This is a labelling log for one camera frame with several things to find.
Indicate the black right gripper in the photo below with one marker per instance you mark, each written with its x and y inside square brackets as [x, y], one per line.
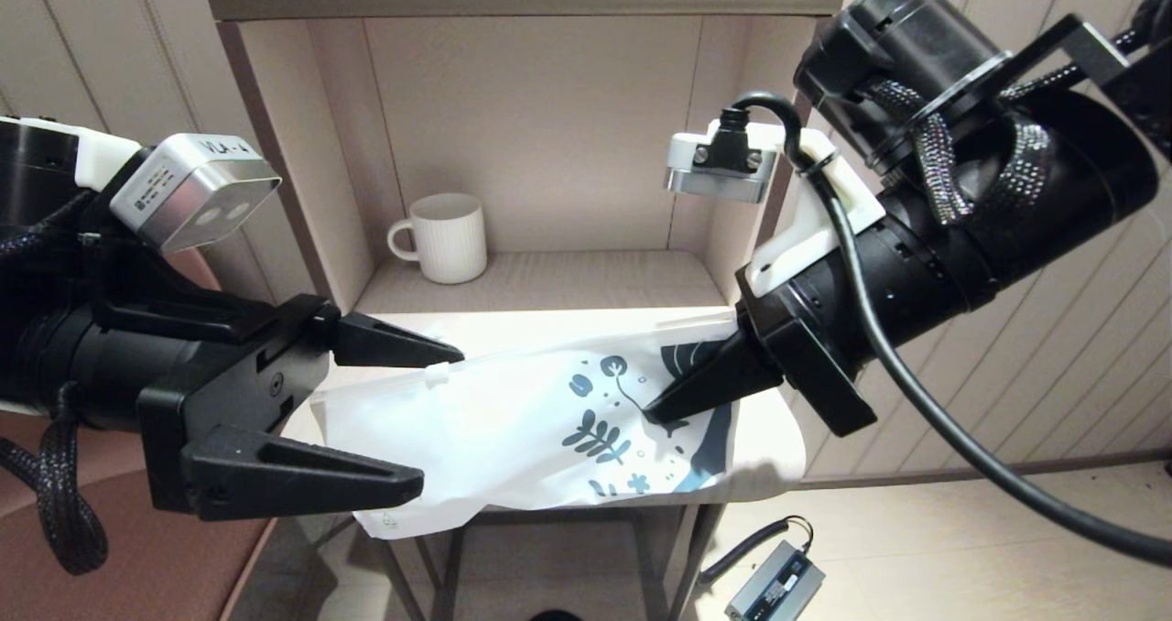
[824, 383]

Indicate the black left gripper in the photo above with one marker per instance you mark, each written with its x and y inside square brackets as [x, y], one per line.
[238, 392]

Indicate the white floral zip pouch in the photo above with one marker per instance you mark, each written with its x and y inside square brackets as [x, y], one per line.
[494, 438]

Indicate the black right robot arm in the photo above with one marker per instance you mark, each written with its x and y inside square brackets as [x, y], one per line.
[1053, 172]

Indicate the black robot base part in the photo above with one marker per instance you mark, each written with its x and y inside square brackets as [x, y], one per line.
[556, 616]

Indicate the white ribbed ceramic mug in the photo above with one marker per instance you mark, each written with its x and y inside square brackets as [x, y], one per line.
[453, 236]

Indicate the grey power adapter box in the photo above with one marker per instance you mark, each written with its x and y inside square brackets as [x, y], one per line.
[774, 589]

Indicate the pink upholstered chair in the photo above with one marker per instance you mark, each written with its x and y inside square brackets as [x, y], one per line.
[165, 571]

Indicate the black braided left arm sleeve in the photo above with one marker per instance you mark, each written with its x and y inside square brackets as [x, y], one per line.
[55, 511]

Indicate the black braided arm sleeve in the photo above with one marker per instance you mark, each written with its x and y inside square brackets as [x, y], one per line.
[55, 511]
[943, 181]

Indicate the black braided right arm sleeve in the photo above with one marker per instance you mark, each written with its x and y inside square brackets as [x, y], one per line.
[943, 181]

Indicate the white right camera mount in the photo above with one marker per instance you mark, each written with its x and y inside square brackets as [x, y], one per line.
[806, 227]

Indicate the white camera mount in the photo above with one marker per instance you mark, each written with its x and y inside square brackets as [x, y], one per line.
[105, 158]
[806, 227]

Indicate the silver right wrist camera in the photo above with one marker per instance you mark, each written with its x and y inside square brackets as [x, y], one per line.
[723, 188]

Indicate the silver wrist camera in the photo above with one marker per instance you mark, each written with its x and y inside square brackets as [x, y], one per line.
[192, 190]
[723, 188]

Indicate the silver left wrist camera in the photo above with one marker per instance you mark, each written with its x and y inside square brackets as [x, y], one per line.
[192, 190]

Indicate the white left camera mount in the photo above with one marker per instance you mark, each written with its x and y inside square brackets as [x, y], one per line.
[105, 158]

